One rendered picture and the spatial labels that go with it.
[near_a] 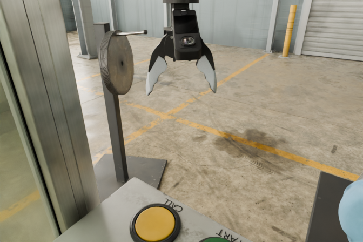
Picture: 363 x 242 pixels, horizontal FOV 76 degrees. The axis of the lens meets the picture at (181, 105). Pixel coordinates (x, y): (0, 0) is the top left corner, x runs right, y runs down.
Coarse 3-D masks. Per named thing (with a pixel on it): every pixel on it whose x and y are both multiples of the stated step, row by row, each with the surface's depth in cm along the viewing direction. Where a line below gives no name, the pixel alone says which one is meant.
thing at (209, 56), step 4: (204, 44) 46; (204, 48) 46; (208, 48) 46; (204, 52) 47; (208, 52) 47; (208, 56) 47; (212, 56) 47; (208, 60) 48; (212, 60) 48; (212, 64) 48; (212, 68) 48
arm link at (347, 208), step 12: (360, 180) 23; (348, 192) 23; (360, 192) 21; (348, 204) 22; (360, 204) 21; (348, 216) 23; (360, 216) 22; (348, 228) 23; (360, 228) 22; (348, 240) 24; (360, 240) 23
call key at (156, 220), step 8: (152, 208) 25; (160, 208) 25; (144, 216) 24; (152, 216) 24; (160, 216) 24; (168, 216) 24; (136, 224) 23; (144, 224) 23; (152, 224) 23; (160, 224) 23; (168, 224) 23; (136, 232) 22; (144, 232) 22; (152, 232) 22; (160, 232) 22; (168, 232) 22; (144, 240) 22; (152, 240) 22; (160, 240) 22
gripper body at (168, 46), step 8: (168, 0) 42; (176, 0) 42; (184, 0) 42; (192, 0) 42; (176, 8) 44; (184, 8) 44; (168, 32) 45; (168, 40) 45; (168, 48) 45; (168, 56) 46
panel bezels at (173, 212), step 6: (150, 204) 25; (156, 204) 25; (162, 204) 25; (138, 210) 25; (144, 210) 25; (174, 210) 25; (174, 216) 24; (132, 222) 23; (132, 228) 23; (174, 228) 23; (132, 234) 22; (174, 234) 22; (138, 240) 22; (162, 240) 22; (168, 240) 22; (204, 240) 22; (228, 240) 22
